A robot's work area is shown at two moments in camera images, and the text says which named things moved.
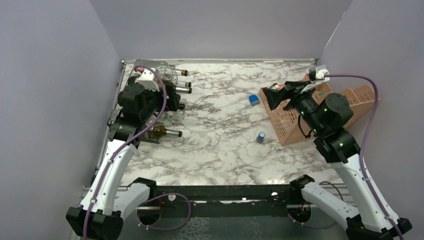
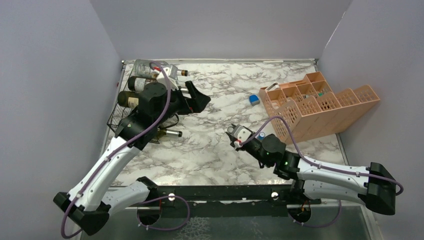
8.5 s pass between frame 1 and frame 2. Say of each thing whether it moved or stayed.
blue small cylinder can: stayed
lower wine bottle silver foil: stayed
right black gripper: moved
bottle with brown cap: stayed
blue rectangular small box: stayed
